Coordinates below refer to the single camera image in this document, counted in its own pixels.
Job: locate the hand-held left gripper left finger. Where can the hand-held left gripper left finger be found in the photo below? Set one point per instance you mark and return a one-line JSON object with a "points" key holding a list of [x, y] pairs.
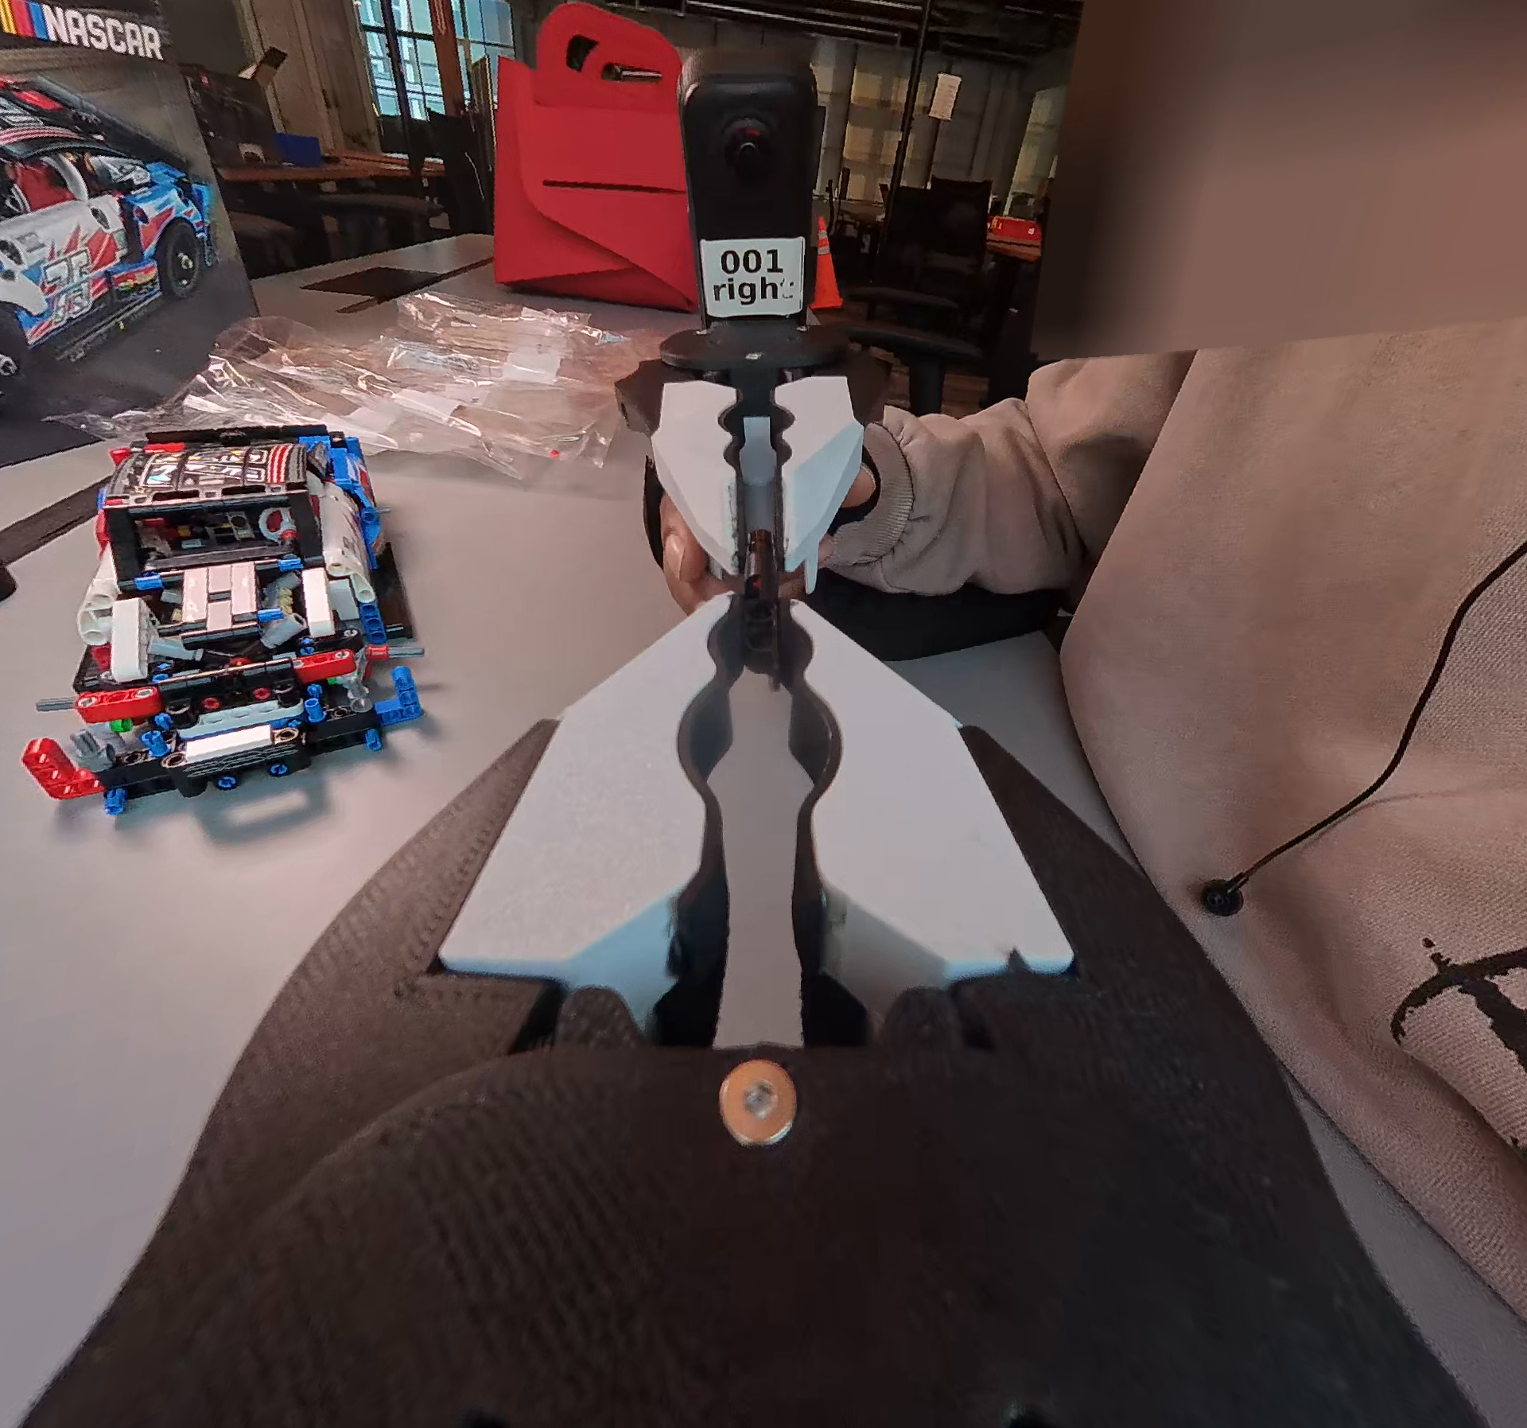
{"points": [[560, 855]]}

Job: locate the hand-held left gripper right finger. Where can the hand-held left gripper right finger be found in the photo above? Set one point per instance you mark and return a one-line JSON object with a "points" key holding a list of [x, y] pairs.
{"points": [[942, 855]]}

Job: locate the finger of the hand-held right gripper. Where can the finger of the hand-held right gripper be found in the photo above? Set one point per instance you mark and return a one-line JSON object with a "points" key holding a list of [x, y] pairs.
{"points": [[823, 461], [693, 461]]}

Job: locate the black striped toy panel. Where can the black striped toy panel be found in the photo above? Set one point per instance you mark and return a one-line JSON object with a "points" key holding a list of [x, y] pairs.
{"points": [[759, 628]]}

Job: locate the brick-built toy race car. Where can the brick-built toy race car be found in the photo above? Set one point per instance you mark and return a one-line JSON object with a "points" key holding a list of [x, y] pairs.
{"points": [[227, 617]]}

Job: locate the person's right hand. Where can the person's right hand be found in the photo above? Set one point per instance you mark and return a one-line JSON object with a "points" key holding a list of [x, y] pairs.
{"points": [[686, 569]]}

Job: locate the orange traffic cone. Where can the orange traffic cone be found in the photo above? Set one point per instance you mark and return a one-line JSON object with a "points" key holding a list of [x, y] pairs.
{"points": [[825, 270]]}

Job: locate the red felt bag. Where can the red felt bag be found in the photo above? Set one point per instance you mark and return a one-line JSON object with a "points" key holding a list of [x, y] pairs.
{"points": [[585, 187]]}

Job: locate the black office chair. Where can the black office chair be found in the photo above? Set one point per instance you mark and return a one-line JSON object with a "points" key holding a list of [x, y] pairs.
{"points": [[942, 228]]}

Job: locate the white paper sign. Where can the white paper sign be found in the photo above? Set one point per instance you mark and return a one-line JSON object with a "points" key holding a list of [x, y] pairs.
{"points": [[945, 94]]}

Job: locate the black pole lamp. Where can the black pole lamp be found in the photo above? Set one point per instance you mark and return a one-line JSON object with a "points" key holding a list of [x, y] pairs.
{"points": [[927, 43]]}

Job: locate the pile of clear plastic bags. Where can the pile of clear plastic bags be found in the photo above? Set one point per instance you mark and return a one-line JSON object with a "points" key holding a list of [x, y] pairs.
{"points": [[393, 377]]}

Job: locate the person's beige hoodie torso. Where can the person's beige hoodie torso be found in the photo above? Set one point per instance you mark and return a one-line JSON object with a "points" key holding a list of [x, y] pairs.
{"points": [[1312, 676]]}

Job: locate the wooden table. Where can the wooden table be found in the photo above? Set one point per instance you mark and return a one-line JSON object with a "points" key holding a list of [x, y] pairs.
{"points": [[334, 169]]}

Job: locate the toy race car box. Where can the toy race car box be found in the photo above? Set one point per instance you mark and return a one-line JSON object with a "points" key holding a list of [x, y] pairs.
{"points": [[108, 210]]}

